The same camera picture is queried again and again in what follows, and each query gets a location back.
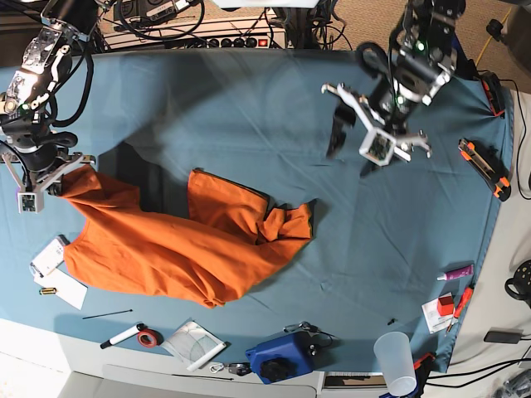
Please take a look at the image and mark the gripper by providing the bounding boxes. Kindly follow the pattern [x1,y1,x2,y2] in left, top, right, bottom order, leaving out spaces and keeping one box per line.
[321,83,432,177]
[1,140,96,213]

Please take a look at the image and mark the orange t-shirt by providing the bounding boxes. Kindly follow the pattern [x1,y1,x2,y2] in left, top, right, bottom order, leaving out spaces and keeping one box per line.
[62,166,313,308]

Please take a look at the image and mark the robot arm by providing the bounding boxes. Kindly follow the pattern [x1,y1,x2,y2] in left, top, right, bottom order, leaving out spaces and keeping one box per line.
[1,21,372,213]
[321,1,465,174]

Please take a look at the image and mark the white phone box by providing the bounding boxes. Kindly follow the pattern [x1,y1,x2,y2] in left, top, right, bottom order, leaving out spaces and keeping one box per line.
[29,235,70,279]

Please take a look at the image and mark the blue table cloth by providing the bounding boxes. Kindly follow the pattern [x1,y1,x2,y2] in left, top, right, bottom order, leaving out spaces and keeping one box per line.
[0,48,515,374]

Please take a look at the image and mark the white paper card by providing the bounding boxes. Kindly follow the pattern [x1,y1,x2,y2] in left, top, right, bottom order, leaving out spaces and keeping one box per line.
[34,269,88,310]

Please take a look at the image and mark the small gold battery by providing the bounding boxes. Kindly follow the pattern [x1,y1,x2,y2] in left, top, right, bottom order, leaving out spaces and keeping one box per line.
[39,288,57,296]

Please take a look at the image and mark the black zip tie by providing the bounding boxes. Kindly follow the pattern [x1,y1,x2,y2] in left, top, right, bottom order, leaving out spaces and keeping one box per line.
[82,308,133,320]

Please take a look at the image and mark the white power strip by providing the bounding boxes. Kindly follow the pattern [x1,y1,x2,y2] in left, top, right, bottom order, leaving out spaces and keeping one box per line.
[100,16,289,51]

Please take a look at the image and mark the orange black clamp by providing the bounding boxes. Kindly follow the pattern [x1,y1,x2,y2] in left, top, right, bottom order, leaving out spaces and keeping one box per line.
[480,71,505,118]

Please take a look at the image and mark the orange black utility knife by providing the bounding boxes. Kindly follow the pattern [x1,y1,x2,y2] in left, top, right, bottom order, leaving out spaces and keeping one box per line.
[458,138,512,201]

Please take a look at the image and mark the white marker pen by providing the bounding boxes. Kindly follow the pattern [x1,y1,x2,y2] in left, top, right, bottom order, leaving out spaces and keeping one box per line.
[100,323,146,349]

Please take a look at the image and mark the purple glue tube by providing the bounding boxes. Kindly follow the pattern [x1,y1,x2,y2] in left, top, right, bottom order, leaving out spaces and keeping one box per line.
[437,265,474,281]

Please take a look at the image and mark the red tape roll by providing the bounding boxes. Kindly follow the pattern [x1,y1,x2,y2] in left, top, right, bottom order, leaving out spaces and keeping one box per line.
[137,328,164,348]

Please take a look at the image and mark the small red cube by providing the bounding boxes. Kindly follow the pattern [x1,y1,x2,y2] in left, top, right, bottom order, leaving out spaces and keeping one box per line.
[436,294,454,317]

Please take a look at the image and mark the red screwdriver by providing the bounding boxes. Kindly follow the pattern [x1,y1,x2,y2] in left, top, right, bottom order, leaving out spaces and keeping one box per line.
[446,284,475,335]

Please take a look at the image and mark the white paper leaflet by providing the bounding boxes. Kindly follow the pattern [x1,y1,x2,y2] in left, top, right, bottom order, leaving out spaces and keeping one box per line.
[421,298,453,334]

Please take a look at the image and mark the rolled printed paper sheet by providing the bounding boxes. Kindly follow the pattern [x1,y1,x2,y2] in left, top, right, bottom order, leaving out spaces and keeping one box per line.
[160,321,227,372]

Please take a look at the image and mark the translucent plastic cup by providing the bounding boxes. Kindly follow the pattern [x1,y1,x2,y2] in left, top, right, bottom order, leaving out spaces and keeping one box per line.
[373,332,417,397]

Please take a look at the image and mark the black round dotted object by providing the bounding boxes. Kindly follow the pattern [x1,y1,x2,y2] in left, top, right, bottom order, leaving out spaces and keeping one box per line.
[504,260,531,307]

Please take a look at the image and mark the blue plastic box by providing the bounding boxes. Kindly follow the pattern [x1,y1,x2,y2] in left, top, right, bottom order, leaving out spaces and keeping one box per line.
[246,332,314,385]

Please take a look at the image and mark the black power adapter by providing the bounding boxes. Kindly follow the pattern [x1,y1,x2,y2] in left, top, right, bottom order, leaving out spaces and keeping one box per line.
[483,330,523,344]

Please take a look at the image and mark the silver carabiner keys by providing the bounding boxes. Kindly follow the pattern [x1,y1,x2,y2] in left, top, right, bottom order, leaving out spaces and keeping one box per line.
[209,362,252,376]

